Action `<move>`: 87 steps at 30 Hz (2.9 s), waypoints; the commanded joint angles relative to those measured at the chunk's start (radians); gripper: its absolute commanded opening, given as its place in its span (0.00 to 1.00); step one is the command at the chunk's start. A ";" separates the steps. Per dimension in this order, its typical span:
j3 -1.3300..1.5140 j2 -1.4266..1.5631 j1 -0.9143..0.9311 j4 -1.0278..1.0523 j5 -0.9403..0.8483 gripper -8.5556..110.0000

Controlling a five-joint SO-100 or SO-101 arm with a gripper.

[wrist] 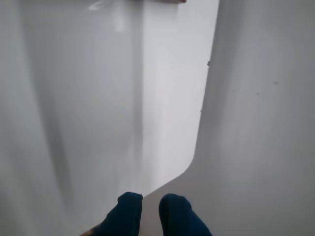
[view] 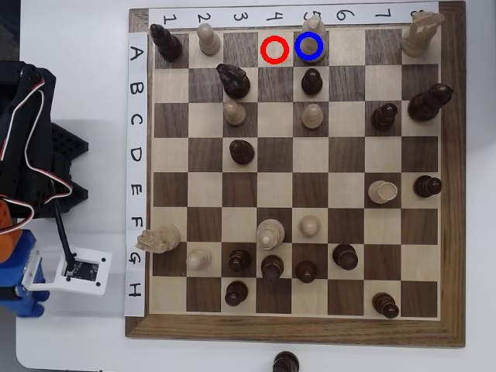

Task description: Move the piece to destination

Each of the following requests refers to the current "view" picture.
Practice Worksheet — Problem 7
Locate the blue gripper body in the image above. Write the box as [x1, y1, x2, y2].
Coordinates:
[0, 228, 51, 319]

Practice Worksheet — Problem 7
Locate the light wooden bishop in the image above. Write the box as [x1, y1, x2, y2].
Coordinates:
[301, 13, 329, 63]

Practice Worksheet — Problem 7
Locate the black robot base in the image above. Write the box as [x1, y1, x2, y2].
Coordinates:
[48, 122, 90, 219]

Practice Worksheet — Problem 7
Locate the dark wooden chess piece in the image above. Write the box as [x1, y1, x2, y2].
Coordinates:
[272, 350, 300, 372]

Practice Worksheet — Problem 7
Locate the light wooden knight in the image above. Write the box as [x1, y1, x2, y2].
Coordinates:
[135, 223, 182, 255]

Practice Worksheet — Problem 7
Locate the white paper strip with letters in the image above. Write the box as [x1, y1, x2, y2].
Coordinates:
[124, 31, 150, 317]

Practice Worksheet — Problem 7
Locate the light wooden pawn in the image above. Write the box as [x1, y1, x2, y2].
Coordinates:
[185, 246, 213, 272]
[298, 215, 322, 239]
[196, 22, 222, 57]
[301, 102, 325, 130]
[222, 100, 247, 127]

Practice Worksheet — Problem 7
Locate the dark wooden pawn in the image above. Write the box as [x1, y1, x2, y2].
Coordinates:
[294, 260, 319, 284]
[227, 248, 252, 272]
[370, 102, 399, 132]
[224, 279, 250, 307]
[229, 139, 256, 166]
[412, 174, 443, 198]
[301, 67, 325, 97]

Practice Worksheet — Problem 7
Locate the black pawn at G4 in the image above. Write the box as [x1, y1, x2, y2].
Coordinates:
[260, 253, 285, 281]

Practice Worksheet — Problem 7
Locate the dark wooden bishop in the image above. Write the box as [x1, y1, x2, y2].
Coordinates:
[150, 23, 183, 63]
[371, 291, 400, 320]

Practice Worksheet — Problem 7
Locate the dark wooden knight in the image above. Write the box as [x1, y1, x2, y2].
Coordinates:
[215, 63, 252, 100]

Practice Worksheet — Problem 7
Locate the black pawn at G6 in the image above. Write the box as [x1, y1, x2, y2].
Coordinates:
[332, 243, 360, 271]

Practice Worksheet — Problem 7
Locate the wooden chessboard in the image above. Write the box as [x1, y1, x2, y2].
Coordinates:
[124, 1, 467, 349]

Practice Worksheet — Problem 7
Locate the light wooden rook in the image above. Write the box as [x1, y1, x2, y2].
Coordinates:
[367, 180, 399, 205]

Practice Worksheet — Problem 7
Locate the white paper strip with numbers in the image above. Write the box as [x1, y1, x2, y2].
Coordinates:
[148, 2, 440, 29]

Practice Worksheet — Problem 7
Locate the white knight top right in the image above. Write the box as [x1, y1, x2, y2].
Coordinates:
[400, 10, 446, 58]

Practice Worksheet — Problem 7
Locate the black camera cable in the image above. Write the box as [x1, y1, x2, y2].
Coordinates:
[48, 180, 78, 272]

